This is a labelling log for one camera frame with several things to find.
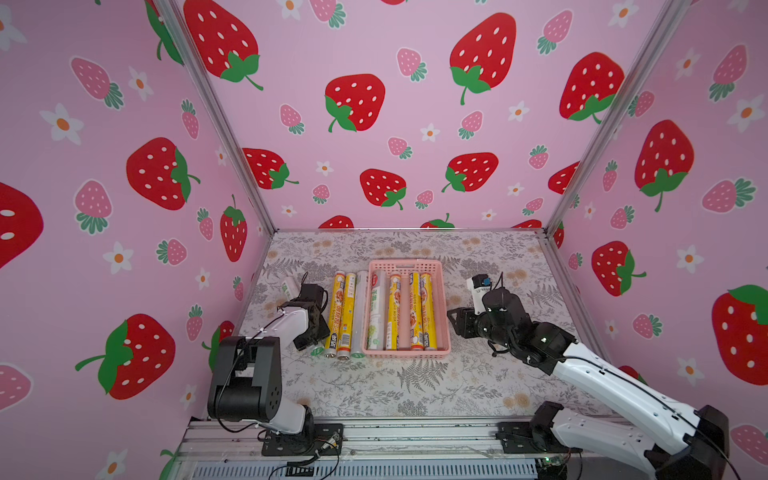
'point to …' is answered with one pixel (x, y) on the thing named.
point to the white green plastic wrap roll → (378, 310)
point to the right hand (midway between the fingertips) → (463, 306)
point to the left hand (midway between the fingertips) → (317, 335)
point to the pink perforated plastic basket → (405, 267)
